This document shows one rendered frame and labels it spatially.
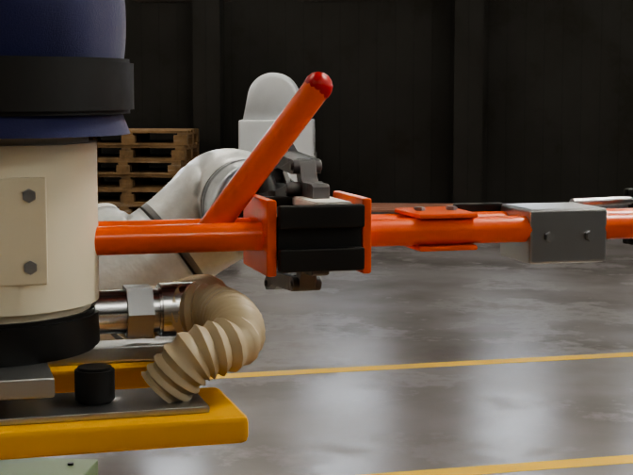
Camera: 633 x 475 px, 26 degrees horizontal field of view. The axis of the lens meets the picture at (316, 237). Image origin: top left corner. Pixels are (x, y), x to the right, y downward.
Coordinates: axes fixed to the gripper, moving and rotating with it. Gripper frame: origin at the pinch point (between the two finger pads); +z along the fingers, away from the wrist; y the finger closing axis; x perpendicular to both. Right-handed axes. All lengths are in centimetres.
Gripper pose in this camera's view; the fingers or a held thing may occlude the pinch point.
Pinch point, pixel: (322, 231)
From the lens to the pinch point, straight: 110.0
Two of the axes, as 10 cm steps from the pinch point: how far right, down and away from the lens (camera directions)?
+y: 0.0, 9.9, 1.1
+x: -9.6, 0.3, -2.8
